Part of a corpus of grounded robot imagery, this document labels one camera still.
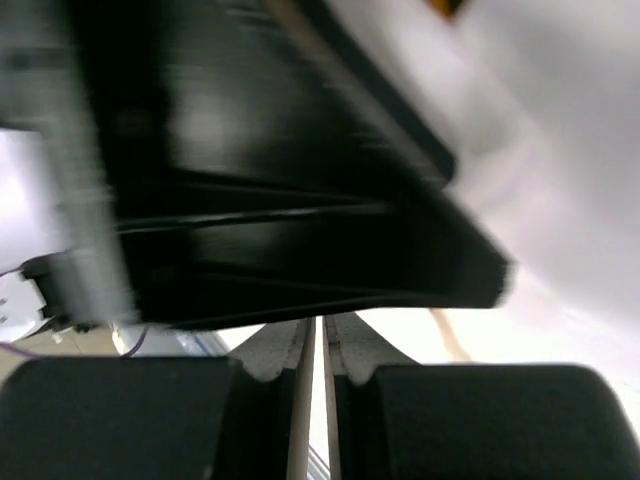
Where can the white paper napkin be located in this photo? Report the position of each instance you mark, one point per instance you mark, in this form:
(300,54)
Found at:
(540,102)

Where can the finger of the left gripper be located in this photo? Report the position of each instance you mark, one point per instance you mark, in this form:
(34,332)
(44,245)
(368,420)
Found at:
(256,168)

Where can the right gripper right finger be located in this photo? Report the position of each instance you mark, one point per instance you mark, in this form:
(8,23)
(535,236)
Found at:
(390,417)

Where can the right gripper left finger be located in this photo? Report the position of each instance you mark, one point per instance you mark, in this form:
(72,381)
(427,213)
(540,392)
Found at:
(243,415)

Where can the gold spoon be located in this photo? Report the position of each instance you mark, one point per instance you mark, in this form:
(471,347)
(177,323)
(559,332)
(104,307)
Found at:
(448,9)

